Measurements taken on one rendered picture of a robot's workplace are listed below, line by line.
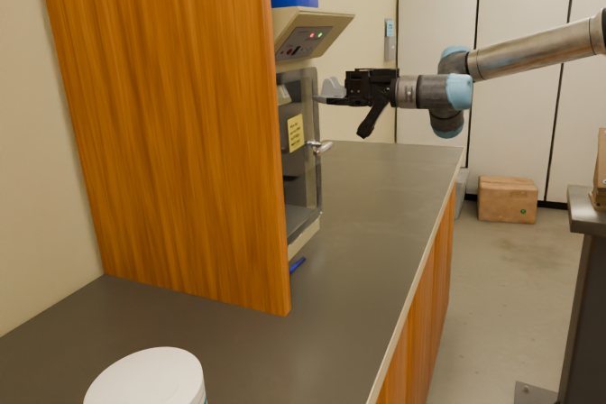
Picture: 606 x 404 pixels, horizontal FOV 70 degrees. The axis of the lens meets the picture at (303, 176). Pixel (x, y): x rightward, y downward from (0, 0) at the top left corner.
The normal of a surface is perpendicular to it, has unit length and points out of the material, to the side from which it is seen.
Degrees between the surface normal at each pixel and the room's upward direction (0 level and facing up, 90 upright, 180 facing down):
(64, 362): 0
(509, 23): 90
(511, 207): 92
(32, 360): 0
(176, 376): 0
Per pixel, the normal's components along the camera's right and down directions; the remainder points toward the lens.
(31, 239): 0.91, 0.08
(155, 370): -0.05, -0.95
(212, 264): -0.41, 0.30
